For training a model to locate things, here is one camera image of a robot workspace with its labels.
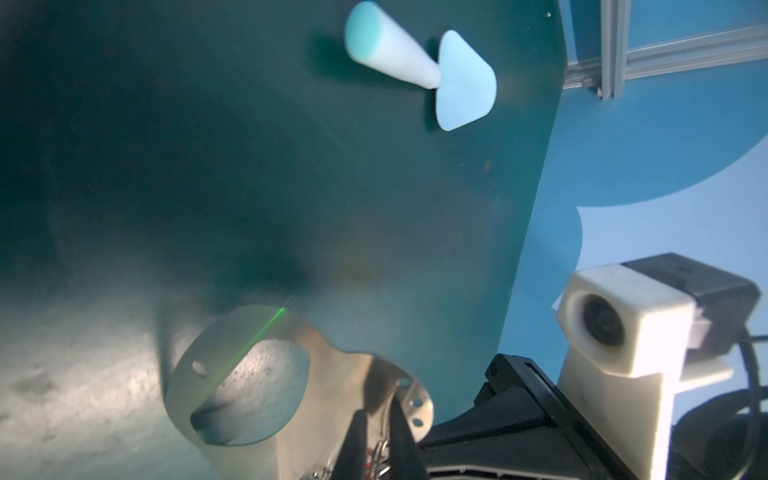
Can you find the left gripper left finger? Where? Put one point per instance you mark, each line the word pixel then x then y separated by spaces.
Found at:
pixel 352 459

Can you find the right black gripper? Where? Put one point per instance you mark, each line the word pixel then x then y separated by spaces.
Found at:
pixel 520 427

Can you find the light blue toy shovel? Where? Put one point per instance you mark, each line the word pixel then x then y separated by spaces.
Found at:
pixel 464 83

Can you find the red-capped silver key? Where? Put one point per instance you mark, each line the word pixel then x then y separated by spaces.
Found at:
pixel 377 464

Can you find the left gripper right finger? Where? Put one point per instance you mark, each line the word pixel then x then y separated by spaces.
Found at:
pixel 404 456

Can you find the aluminium frame rear bar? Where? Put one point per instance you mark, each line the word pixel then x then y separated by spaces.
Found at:
pixel 612 42

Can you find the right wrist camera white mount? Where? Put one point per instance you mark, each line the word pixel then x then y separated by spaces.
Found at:
pixel 649 341

